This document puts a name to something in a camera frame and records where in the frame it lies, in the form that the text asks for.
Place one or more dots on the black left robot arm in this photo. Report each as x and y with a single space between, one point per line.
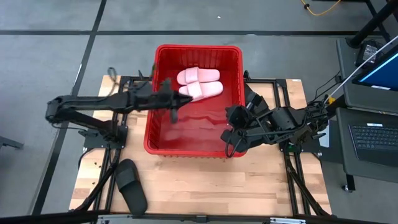
93 101

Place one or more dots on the black aluminium frame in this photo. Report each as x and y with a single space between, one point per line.
281 83

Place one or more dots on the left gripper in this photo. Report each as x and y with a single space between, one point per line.
149 98

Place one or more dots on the red plastic bin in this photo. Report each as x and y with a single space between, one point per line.
199 130

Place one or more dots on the grey metal leg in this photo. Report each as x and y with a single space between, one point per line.
9 143

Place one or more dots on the black slide sandal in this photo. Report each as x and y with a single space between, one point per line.
132 193

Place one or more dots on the pink slide sandal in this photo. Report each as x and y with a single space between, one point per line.
208 89
202 75

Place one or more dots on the white panel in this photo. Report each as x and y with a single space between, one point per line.
325 140

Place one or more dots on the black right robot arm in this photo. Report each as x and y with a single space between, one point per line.
298 121

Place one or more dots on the black laptop keyboard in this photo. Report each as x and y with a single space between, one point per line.
373 138

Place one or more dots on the black stand pole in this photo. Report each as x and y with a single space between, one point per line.
373 23

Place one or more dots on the monitor with blue screen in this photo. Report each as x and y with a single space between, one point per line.
382 74

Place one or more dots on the black power adapter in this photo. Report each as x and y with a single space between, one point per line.
368 53

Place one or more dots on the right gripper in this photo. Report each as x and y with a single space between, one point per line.
265 123

